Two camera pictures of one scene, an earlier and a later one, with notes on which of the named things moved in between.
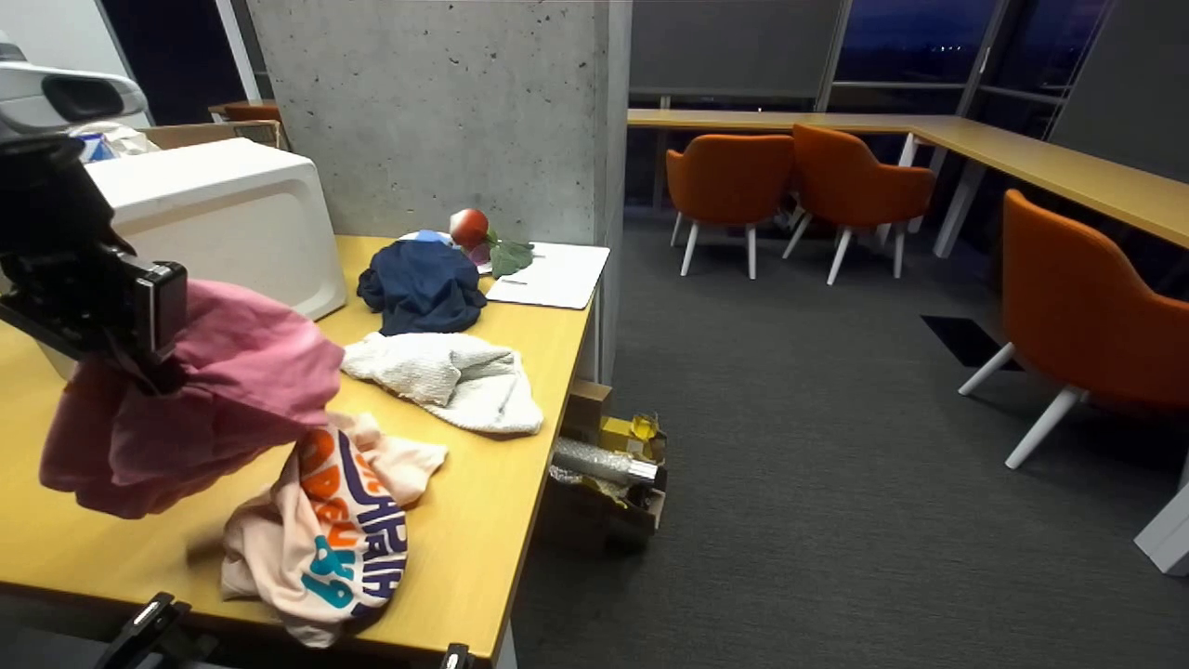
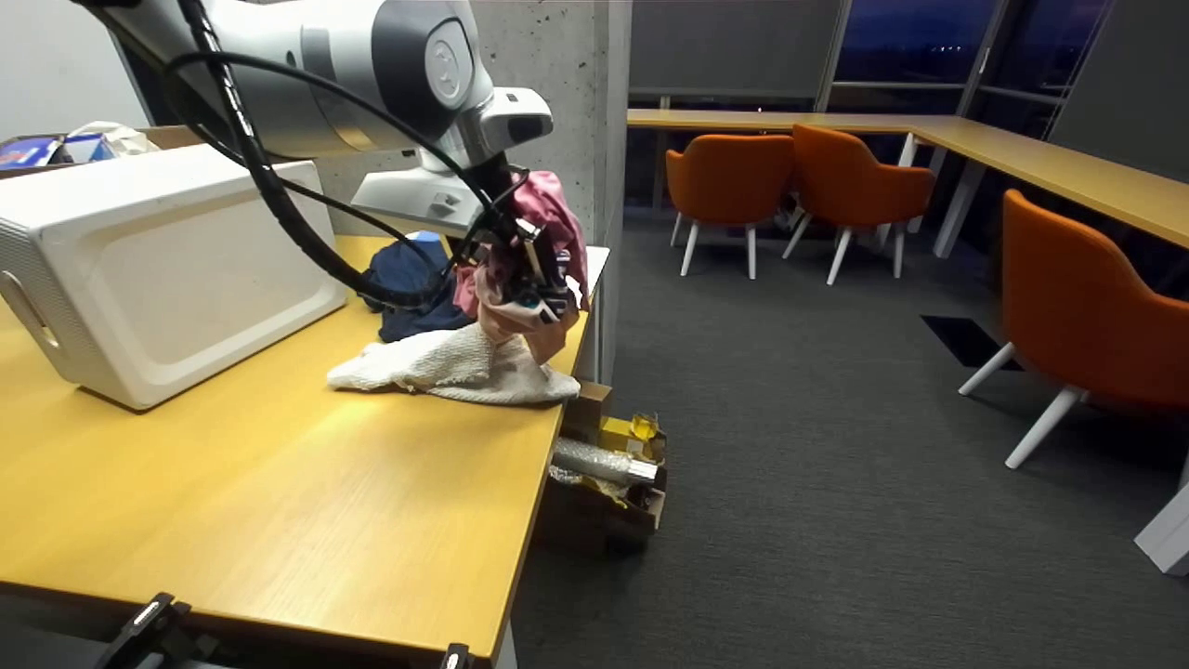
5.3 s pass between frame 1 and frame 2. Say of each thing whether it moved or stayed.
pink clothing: moved
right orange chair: stayed
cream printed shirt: moved
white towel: moved
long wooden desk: stayed
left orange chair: stayed
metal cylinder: stayed
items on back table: stayed
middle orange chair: stayed
